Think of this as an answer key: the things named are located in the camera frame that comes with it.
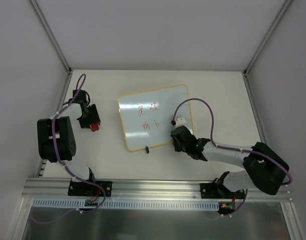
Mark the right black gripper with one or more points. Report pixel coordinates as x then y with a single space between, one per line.
179 135

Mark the aluminium mounting rail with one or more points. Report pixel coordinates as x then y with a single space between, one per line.
127 189

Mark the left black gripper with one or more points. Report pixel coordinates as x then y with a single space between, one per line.
90 120

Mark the red heart eraser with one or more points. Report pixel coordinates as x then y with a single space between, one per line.
94 127

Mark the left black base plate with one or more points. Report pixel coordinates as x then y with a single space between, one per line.
77 189

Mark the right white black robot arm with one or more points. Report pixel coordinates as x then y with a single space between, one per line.
261 167

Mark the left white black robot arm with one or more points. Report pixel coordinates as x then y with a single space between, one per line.
57 144

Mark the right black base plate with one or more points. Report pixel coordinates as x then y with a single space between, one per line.
210 191

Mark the yellow framed whiteboard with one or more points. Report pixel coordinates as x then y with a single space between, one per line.
146 116

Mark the white slotted cable duct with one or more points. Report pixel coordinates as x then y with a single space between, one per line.
127 204

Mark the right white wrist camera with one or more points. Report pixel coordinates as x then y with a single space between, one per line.
179 122

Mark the left aluminium frame post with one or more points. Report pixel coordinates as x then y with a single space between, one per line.
49 33

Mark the right aluminium frame post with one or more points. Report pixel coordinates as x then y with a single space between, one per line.
268 34

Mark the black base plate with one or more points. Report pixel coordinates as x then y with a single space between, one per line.
210 191
77 189

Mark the aluminium frame post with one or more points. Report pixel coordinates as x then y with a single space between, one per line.
268 34
49 33

